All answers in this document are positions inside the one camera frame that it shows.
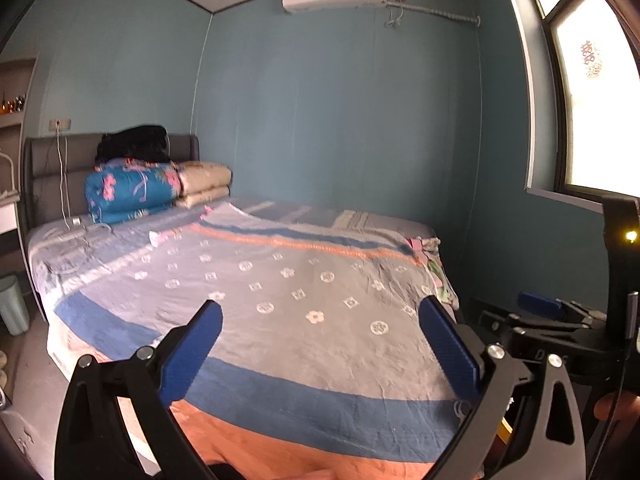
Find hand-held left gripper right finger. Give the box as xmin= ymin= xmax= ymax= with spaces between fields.
xmin=421 ymin=296 xmax=586 ymax=480

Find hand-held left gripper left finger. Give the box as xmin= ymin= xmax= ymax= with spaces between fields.
xmin=55 ymin=301 xmax=223 ymax=480

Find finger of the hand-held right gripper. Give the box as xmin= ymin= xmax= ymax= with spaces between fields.
xmin=479 ymin=309 xmax=586 ymax=346
xmin=517 ymin=290 xmax=608 ymax=323

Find person's right hand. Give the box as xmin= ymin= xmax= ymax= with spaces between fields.
xmin=594 ymin=393 xmax=640 ymax=425

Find colourful cartoon cloth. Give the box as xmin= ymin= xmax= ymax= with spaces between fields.
xmin=406 ymin=236 xmax=460 ymax=311

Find flower-print bed cover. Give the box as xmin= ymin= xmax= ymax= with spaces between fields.
xmin=27 ymin=202 xmax=463 ymax=480

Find person's dark clothing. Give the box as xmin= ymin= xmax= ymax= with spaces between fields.
xmin=207 ymin=460 xmax=246 ymax=480

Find striped grey bed sheet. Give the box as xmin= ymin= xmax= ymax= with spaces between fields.
xmin=235 ymin=199 xmax=437 ymax=242

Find beige stacked pillows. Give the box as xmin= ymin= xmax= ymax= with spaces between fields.
xmin=172 ymin=160 xmax=233 ymax=209

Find blue floral folded quilt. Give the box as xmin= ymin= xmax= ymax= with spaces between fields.
xmin=84 ymin=157 xmax=182 ymax=226

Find light blue waste bin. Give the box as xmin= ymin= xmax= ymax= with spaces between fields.
xmin=0 ymin=274 xmax=31 ymax=337

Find window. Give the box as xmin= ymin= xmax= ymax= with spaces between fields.
xmin=522 ymin=0 xmax=640 ymax=211

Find black clothing pile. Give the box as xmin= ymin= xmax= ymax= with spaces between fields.
xmin=96 ymin=125 xmax=173 ymax=166

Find white desk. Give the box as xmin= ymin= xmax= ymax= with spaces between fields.
xmin=0 ymin=187 xmax=23 ymax=235

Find grey upholstered headboard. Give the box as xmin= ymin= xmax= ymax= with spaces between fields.
xmin=21 ymin=132 xmax=201 ymax=233

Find white desk lamp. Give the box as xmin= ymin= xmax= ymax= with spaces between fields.
xmin=0 ymin=152 xmax=15 ymax=196

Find white charger cable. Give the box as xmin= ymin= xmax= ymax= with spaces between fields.
xmin=47 ymin=127 xmax=113 ymax=275

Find air conditioner hose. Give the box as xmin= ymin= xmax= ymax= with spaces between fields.
xmin=385 ymin=0 xmax=482 ymax=30

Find wall shelf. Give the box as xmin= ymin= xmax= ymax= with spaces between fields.
xmin=0 ymin=56 xmax=40 ymax=131

